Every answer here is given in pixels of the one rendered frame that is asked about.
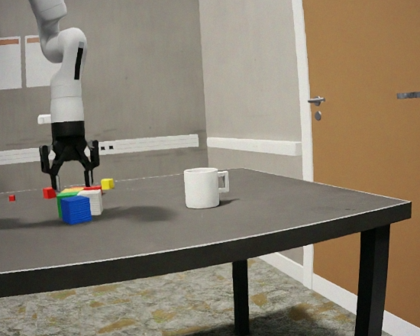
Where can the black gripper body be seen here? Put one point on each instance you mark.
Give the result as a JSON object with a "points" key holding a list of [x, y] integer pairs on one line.
{"points": [[68, 133]]}

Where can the white mug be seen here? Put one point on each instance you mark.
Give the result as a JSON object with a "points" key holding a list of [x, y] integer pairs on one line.
{"points": [[202, 188]]}

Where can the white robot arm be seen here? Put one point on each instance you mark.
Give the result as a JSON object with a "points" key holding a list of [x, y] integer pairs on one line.
{"points": [[68, 47]]}

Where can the green cube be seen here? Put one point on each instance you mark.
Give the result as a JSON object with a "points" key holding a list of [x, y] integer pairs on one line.
{"points": [[64, 195]]}

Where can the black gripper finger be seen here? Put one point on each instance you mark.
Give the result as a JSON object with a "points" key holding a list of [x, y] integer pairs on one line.
{"points": [[57, 163], [93, 146]]}

